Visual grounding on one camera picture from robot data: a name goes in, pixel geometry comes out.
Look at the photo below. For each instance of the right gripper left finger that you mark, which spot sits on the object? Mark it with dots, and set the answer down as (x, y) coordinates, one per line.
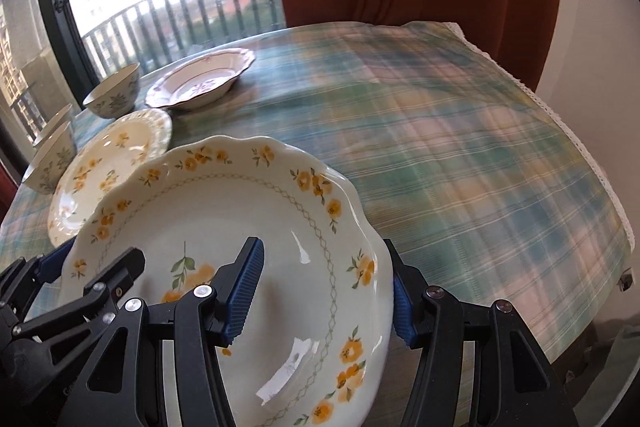
(122, 383)

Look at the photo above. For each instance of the red patterned white plate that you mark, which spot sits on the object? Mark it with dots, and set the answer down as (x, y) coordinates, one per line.
(200, 81)

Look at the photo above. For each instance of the floral ceramic bowl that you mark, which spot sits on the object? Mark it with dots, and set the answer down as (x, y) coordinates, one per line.
(62, 116)
(116, 95)
(51, 161)

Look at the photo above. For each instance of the beaded yellow floral plate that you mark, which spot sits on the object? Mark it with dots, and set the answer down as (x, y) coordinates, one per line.
(102, 164)

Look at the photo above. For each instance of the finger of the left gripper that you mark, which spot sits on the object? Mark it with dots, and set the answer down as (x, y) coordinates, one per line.
(98, 296)
(29, 275)

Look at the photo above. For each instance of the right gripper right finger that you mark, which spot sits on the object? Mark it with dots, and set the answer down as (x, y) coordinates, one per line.
(513, 381)

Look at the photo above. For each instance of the black window frame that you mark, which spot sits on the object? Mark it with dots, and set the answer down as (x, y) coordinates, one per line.
(44, 67)

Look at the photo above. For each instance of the large yellow floral plate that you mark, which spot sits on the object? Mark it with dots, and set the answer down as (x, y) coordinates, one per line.
(313, 347)

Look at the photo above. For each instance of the balcony railing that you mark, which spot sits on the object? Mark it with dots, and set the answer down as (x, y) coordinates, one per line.
(155, 33)

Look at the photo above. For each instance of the plaid tablecloth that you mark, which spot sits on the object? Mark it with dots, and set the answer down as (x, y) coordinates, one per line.
(475, 180)

